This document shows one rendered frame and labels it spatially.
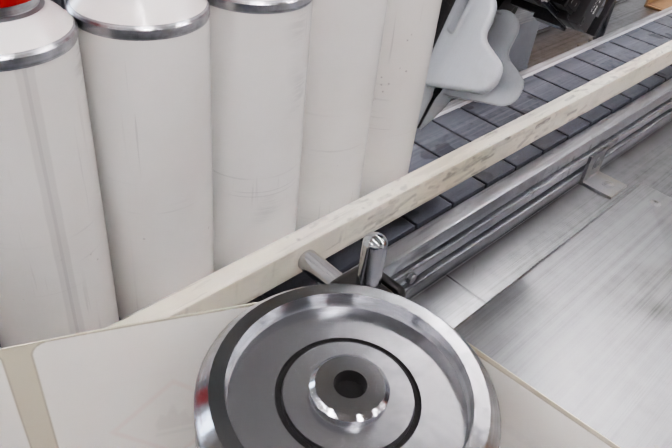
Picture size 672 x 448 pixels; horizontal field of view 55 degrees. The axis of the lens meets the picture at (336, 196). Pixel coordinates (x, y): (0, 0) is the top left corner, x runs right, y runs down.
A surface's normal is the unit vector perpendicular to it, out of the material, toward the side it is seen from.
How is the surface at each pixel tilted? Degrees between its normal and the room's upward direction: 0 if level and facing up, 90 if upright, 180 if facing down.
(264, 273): 90
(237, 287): 90
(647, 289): 0
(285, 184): 90
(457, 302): 0
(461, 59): 63
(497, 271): 0
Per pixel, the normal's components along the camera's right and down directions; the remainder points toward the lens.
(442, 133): 0.10, -0.80
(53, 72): 0.88, 0.34
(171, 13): 0.52, -0.21
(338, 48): 0.11, 0.60
